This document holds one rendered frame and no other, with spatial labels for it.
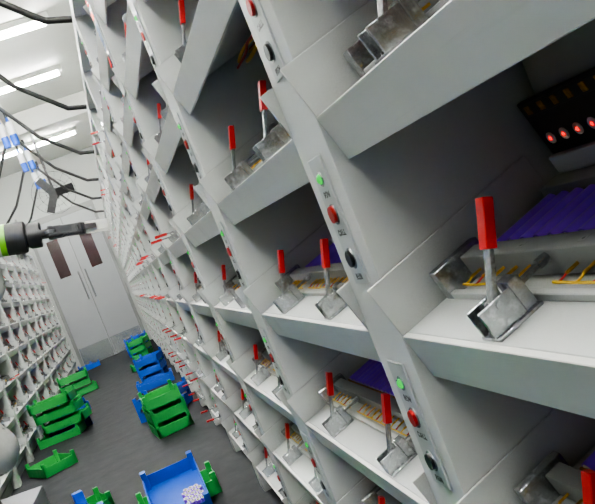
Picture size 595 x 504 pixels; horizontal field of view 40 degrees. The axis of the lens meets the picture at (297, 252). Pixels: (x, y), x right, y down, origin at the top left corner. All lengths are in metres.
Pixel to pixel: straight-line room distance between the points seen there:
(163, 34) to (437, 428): 0.91
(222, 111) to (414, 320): 0.78
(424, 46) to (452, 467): 0.39
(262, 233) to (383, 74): 0.87
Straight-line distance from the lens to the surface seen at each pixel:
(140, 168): 2.80
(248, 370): 2.10
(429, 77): 0.50
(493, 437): 0.75
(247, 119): 1.41
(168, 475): 3.16
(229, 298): 1.89
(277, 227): 1.39
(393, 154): 0.71
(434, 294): 0.71
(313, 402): 1.41
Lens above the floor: 0.82
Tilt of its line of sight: 2 degrees down
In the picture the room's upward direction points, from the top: 22 degrees counter-clockwise
